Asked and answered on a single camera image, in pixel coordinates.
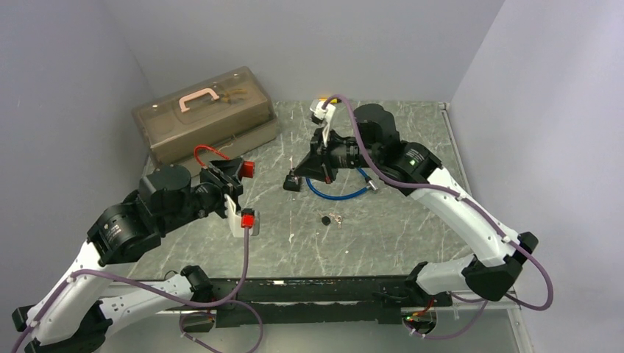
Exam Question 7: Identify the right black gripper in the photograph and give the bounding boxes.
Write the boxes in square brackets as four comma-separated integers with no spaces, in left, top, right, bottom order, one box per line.
[294,124,381,184]

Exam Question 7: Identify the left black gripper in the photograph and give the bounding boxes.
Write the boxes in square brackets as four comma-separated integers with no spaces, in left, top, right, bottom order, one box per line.
[160,158,245,233]

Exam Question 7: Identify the red cable lock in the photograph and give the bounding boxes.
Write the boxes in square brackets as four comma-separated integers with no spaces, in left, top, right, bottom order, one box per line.
[194,145,255,179]

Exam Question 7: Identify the silver key bunch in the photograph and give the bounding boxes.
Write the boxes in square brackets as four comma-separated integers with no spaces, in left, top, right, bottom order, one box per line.
[329,213,343,229]

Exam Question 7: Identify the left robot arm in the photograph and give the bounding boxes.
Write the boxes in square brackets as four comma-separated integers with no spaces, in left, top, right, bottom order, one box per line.
[13,158,255,352]

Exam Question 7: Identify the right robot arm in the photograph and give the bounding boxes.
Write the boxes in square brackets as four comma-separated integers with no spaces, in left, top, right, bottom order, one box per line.
[294,100,539,305]

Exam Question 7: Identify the black padlock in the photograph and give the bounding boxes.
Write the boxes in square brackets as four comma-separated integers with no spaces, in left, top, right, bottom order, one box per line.
[283,168,302,192]

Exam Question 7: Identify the brown translucent tool box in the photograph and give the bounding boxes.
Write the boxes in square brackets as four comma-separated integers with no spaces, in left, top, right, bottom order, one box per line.
[132,66,278,176]

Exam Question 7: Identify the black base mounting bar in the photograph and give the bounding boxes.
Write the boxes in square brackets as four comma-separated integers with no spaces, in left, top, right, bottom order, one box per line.
[182,274,450,307]

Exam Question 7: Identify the blue cable lock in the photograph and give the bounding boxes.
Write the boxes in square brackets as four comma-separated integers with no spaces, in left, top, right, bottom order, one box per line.
[305,168,379,202]

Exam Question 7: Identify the aluminium frame rail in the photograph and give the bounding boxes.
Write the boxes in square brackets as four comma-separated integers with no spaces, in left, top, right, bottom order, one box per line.
[116,287,521,317]

